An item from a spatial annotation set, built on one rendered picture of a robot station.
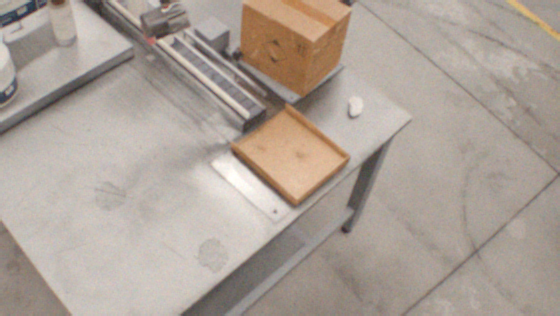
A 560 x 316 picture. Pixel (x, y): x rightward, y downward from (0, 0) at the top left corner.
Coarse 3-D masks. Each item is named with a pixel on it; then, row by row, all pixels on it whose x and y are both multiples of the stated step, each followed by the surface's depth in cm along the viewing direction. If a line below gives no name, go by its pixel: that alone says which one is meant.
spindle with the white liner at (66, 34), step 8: (48, 0) 184; (56, 0) 180; (64, 0) 183; (48, 8) 183; (56, 8) 182; (64, 8) 183; (56, 16) 185; (64, 16) 186; (72, 16) 190; (56, 24) 188; (64, 24) 188; (72, 24) 191; (56, 32) 191; (64, 32) 191; (72, 32) 193; (56, 40) 197; (64, 40) 194; (72, 40) 196
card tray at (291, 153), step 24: (288, 120) 192; (240, 144) 183; (264, 144) 184; (288, 144) 185; (312, 144) 186; (336, 144) 183; (264, 168) 178; (288, 168) 179; (312, 168) 180; (336, 168) 178; (288, 192) 170
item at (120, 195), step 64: (192, 0) 226; (128, 64) 201; (64, 128) 180; (128, 128) 183; (192, 128) 186; (256, 128) 189; (320, 128) 191; (384, 128) 194; (0, 192) 163; (64, 192) 166; (128, 192) 168; (192, 192) 171; (256, 192) 173; (320, 192) 176; (64, 256) 153; (128, 256) 156; (192, 256) 158
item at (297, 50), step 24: (264, 0) 185; (288, 0) 186; (312, 0) 188; (336, 0) 189; (264, 24) 184; (288, 24) 178; (312, 24) 180; (336, 24) 182; (240, 48) 200; (264, 48) 192; (288, 48) 184; (312, 48) 177; (336, 48) 196; (264, 72) 201; (288, 72) 192; (312, 72) 189
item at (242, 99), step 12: (120, 0) 215; (120, 12) 211; (132, 24) 207; (180, 48) 201; (192, 60) 198; (204, 60) 199; (204, 72) 195; (216, 72) 195; (204, 84) 191; (216, 84) 192; (228, 84) 193; (240, 96) 190; (252, 108) 187
